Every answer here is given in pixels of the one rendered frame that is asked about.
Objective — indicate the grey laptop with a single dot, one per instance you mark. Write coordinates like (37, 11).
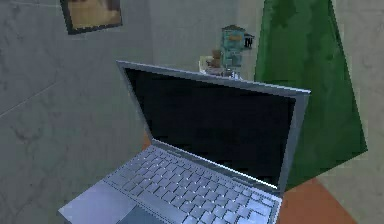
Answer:
(186, 186)

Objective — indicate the brown teddy bear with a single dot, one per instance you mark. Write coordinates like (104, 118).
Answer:
(215, 60)

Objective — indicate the teal box with orange print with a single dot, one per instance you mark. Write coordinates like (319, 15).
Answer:
(232, 46)

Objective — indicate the green door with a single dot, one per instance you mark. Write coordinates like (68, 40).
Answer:
(310, 83)

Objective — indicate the dark framed wall picture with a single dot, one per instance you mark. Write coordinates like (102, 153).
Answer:
(93, 15)

